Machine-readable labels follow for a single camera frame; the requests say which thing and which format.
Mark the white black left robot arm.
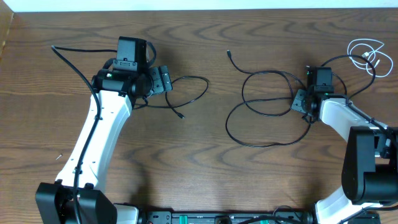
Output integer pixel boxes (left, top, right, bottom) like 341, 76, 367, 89
35, 65, 172, 223

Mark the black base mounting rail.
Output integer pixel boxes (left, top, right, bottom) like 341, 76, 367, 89
137, 210, 318, 224

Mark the white USB cable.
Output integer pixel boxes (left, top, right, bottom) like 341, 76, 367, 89
346, 38, 394, 78

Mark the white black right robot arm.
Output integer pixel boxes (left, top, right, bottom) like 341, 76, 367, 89
291, 67, 397, 223

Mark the brown cardboard side panel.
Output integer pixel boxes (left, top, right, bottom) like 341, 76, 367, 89
0, 0, 14, 55

